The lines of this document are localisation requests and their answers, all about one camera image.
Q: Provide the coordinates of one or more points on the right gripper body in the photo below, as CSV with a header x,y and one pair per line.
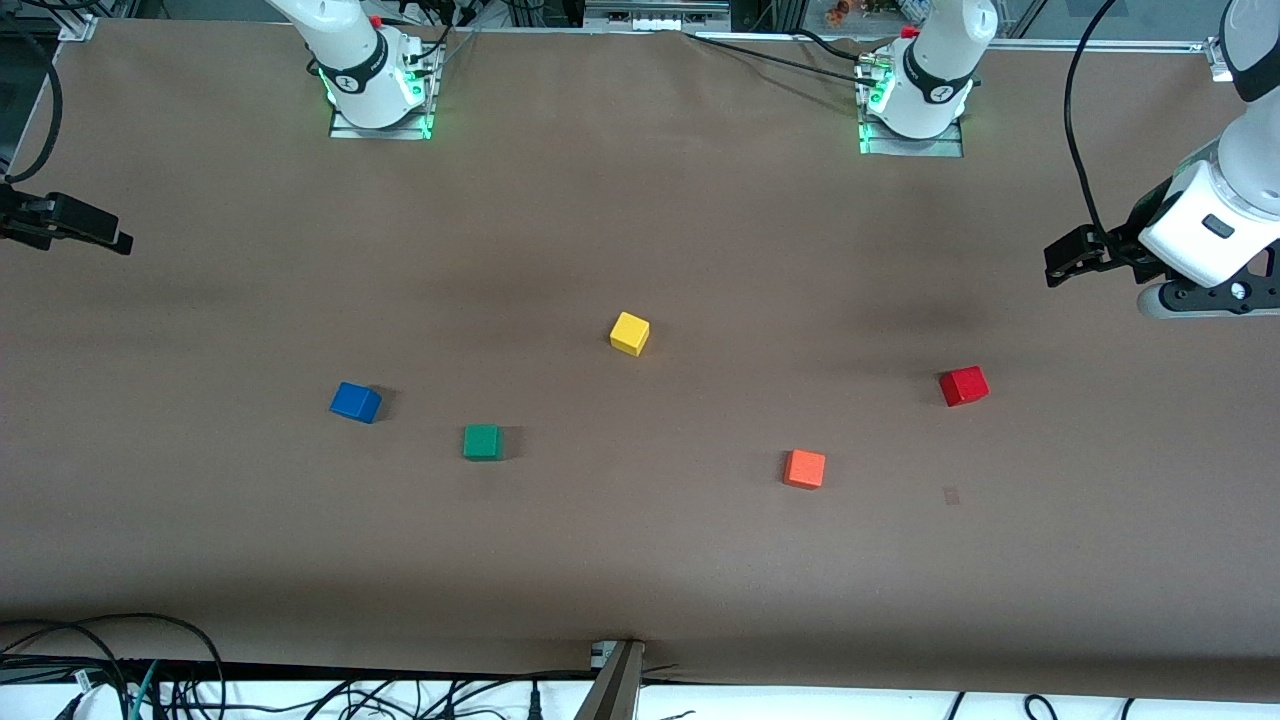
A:
x,y
40,219

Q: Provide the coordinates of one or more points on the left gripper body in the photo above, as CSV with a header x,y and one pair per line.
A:
x,y
1122,243

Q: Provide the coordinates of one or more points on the red wooden block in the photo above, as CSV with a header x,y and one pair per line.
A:
x,y
964,386

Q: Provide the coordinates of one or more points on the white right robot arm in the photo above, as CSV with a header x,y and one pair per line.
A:
x,y
350,60

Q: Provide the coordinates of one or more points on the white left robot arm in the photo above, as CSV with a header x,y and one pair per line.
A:
x,y
935,70

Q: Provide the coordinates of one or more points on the blue wooden block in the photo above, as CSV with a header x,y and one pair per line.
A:
x,y
355,402

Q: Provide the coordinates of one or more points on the orange wooden block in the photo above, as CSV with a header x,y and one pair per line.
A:
x,y
805,469

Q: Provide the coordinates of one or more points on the green wooden block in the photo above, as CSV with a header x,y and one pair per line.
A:
x,y
482,442

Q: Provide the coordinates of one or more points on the yellow wooden block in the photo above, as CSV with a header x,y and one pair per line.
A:
x,y
630,333

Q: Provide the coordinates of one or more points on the grey power strip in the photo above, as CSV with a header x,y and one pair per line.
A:
x,y
655,15

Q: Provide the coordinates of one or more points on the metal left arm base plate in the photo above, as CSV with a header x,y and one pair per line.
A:
x,y
945,147

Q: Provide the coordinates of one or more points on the aluminium corner bracket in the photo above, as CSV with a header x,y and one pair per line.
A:
x,y
78,27
1221,60

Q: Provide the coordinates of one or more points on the aluminium table frame rail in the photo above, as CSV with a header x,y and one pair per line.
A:
x,y
1100,44

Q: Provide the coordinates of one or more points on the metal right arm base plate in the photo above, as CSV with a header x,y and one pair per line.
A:
x,y
345,130

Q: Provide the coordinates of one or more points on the black table edge rail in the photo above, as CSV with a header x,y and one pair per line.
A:
x,y
300,671

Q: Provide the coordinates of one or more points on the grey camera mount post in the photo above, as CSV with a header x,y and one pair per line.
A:
x,y
615,690

